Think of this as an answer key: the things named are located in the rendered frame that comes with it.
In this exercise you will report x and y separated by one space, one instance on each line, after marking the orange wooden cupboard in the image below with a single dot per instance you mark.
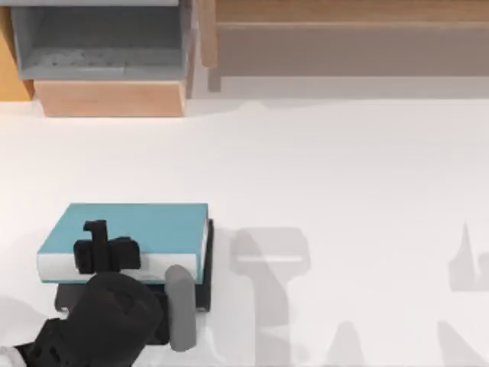
9 69

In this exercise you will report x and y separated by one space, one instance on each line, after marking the pale grey rounded box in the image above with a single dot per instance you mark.
181 306

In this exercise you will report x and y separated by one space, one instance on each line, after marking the wooden open shelves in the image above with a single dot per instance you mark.
344 46

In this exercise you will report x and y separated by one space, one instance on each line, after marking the pale wooden drawer front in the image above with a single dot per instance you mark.
111 97

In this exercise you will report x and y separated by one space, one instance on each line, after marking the blue book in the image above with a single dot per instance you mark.
153 229

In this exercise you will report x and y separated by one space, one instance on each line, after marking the black book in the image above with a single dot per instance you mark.
206 267

